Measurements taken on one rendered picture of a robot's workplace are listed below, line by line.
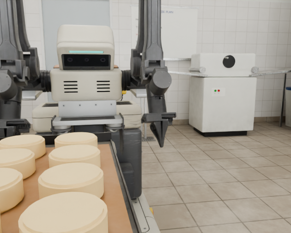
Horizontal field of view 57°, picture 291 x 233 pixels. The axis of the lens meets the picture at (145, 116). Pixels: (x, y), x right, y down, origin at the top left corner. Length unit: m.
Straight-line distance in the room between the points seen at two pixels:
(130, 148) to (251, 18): 4.16
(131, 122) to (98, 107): 0.35
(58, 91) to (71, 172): 0.87
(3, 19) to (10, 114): 0.27
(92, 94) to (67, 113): 0.12
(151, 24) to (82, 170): 0.70
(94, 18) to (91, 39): 3.56
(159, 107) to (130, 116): 0.56
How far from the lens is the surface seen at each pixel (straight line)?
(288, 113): 5.20
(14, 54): 0.88
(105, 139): 0.38
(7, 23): 0.88
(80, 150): 0.28
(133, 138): 1.40
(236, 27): 5.09
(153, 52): 0.87
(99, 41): 1.03
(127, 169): 1.30
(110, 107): 1.07
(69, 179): 0.21
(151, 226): 1.35
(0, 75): 0.80
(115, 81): 1.08
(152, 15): 0.89
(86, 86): 1.08
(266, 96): 5.40
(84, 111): 1.07
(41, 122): 1.38
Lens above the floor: 1.00
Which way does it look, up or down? 10 degrees down
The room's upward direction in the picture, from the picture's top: straight up
